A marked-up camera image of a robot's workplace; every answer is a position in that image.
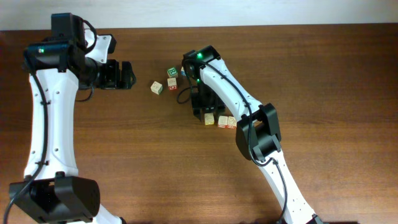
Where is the wooden block green side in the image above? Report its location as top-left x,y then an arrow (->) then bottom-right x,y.
150,81 -> 163,95

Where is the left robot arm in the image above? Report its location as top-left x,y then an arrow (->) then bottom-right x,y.
9,13 -> 136,223

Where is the wooden block red edge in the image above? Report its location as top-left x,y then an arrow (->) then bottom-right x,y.
218,116 -> 228,128

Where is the wooden block yellow side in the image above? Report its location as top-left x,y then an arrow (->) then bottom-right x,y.
204,113 -> 215,125

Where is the wooden block far right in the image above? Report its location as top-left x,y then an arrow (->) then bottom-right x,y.
227,116 -> 237,129

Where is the wooden block red side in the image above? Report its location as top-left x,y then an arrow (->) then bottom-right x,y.
167,78 -> 178,90

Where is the green R letter block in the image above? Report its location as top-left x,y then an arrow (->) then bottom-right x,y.
167,67 -> 178,78

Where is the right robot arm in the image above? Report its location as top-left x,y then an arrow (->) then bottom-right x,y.
182,45 -> 322,223

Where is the wooden block blue side snail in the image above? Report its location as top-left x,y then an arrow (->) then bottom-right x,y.
181,67 -> 187,77

